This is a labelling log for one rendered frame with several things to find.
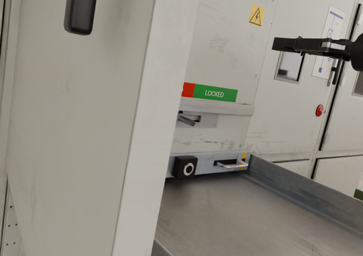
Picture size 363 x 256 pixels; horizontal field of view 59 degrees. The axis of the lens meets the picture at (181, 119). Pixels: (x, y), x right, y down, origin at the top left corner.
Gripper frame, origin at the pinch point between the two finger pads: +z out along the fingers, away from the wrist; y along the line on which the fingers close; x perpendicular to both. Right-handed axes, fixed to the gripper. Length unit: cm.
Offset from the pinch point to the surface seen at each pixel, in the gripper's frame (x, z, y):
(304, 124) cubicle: -25, 30, 71
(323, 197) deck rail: -34.8, -11.9, 13.7
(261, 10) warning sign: 9.0, 13.4, 4.2
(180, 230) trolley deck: -38.6, -6.3, -27.8
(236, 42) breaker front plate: -1.0, 13.4, -2.6
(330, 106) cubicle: -16, 32, 95
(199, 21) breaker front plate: 1.3, 13.3, -16.6
